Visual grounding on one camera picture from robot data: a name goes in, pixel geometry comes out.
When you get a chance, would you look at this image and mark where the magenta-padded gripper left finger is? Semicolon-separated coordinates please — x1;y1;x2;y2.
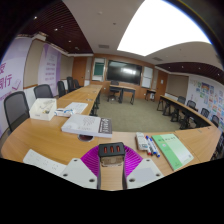
59;145;102;191

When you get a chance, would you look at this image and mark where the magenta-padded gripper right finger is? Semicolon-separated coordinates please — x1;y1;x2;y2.
122;145;165;191

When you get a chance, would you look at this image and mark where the small dark charger block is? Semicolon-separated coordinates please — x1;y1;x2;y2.
98;142;126;168

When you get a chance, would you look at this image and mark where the red-capped marker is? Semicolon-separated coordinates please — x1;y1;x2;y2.
144;135;154;157

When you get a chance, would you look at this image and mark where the blue-capped marker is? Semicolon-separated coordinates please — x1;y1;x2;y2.
148;134;161;158

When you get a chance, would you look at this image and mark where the black round table grommet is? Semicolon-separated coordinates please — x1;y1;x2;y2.
77;133;95;143

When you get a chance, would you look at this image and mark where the green booklet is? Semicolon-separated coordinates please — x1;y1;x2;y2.
151;133;195;172

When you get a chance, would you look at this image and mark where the white power strip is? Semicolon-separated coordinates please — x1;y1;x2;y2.
22;148;69;177

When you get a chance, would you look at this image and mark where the thick white book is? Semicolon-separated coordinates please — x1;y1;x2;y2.
60;114;114;139

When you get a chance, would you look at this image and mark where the white paper booklet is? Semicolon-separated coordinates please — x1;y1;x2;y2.
54;101;89;118

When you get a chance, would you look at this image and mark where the white open cardboard box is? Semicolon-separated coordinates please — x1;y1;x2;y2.
29;97;58;122

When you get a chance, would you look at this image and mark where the long wooden side table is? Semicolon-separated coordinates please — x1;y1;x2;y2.
156;94;214;131

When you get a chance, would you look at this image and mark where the small dark side table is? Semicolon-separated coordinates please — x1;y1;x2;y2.
144;88;157;102

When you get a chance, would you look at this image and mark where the group of black chairs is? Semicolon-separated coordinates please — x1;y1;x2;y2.
176;95;224;159

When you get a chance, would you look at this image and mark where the black desk chair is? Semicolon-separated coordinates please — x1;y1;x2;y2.
107;79;121;103

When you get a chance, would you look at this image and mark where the wooden desk with black legs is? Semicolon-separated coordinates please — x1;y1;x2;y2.
109;84;137;106

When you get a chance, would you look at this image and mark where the row of black chairs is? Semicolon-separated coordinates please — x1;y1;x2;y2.
56;76;83;98

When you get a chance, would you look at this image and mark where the wooden door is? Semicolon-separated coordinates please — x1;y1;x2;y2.
71;56;88;88
154;69;169;102

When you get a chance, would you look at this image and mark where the large bright ceiling light panel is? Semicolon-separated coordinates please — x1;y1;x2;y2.
116;0;212;57

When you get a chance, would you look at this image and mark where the white wall whiteboard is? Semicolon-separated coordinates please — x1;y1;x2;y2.
141;65;154;89

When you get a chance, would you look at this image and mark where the colourful wall poster display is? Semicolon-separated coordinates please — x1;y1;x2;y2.
188;76;224;133

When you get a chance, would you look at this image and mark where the large black wall screen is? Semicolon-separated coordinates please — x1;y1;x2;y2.
106;59;143;86

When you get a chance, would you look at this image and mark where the green framed wall board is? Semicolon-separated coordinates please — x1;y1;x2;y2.
91;58;106;82

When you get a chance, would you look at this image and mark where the narrow purple wall banner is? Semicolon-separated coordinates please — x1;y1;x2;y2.
37;43;63;97

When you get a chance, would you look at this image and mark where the wide purple white wall banner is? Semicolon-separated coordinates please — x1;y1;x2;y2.
0;36;34;138

